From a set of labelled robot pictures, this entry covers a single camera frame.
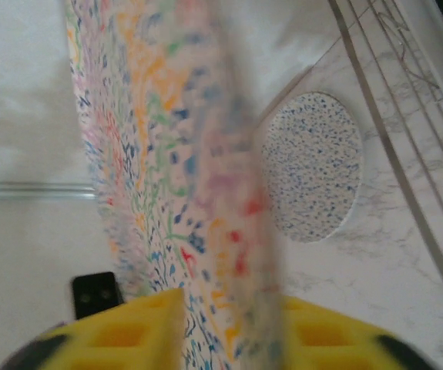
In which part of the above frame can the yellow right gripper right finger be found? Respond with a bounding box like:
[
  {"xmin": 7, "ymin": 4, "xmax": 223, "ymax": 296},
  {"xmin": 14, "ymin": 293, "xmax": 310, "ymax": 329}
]
[{"xmin": 280, "ymin": 295, "xmax": 436, "ymax": 370}]

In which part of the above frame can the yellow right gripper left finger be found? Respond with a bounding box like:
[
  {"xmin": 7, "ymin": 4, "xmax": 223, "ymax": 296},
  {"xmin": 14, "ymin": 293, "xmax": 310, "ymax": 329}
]
[{"xmin": 28, "ymin": 288, "xmax": 186, "ymax": 370}]

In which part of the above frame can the multicolour speckled plate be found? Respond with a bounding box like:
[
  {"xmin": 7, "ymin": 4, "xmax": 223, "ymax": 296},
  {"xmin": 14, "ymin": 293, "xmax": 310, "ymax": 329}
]
[{"xmin": 62, "ymin": 0, "xmax": 290, "ymax": 370}]

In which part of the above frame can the blue speckled white plate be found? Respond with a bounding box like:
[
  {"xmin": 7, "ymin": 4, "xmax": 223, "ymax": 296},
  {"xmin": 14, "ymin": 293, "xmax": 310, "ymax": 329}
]
[{"xmin": 258, "ymin": 91, "xmax": 364, "ymax": 245}]

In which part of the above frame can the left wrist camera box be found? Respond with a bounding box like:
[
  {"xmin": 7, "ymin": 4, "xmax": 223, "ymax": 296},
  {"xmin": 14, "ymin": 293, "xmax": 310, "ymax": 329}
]
[{"xmin": 70, "ymin": 271, "xmax": 125, "ymax": 321}]

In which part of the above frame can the metal wire dish rack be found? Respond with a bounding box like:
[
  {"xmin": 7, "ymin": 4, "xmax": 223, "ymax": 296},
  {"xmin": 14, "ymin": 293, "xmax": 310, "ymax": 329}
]
[{"xmin": 328, "ymin": 0, "xmax": 443, "ymax": 309}]

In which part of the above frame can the aluminium frame post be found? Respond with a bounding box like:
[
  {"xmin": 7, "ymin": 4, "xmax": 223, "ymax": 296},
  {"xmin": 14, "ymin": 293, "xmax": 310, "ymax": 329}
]
[{"xmin": 0, "ymin": 182, "xmax": 96, "ymax": 200}]

